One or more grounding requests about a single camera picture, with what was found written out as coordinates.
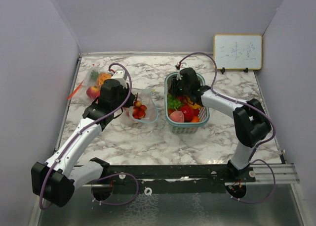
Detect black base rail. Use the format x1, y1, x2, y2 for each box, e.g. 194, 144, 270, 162
91, 157, 255, 195

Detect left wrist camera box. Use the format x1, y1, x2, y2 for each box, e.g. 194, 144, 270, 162
111, 69, 127, 88

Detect yellow toy pepper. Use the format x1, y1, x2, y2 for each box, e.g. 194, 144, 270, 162
183, 98, 201, 109

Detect light blue plastic basket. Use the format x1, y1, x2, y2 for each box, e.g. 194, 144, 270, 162
164, 72, 210, 134

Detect blue plastic strip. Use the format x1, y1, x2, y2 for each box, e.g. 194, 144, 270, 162
124, 88, 158, 124

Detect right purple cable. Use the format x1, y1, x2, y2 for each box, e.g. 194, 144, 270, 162
179, 52, 277, 203

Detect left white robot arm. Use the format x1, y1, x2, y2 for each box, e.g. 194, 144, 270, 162
31, 77, 131, 210

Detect pink toy peach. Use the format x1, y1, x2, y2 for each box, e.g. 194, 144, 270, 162
169, 111, 185, 123

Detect red toy strawberries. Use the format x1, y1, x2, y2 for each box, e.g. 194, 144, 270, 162
132, 100, 147, 120

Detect green toy grapes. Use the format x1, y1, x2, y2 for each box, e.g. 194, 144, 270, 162
167, 94, 183, 110

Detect red toy apple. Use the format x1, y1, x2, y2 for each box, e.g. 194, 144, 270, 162
86, 86, 100, 100

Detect small whiteboard with stand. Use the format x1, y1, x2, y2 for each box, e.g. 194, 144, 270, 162
213, 34, 263, 72

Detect orange toy pineapple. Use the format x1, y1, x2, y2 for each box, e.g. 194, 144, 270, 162
90, 71, 112, 87

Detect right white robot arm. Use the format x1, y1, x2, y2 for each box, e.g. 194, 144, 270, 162
164, 68, 272, 182

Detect clear zip top bag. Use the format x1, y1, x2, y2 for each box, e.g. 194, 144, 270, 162
67, 64, 115, 100

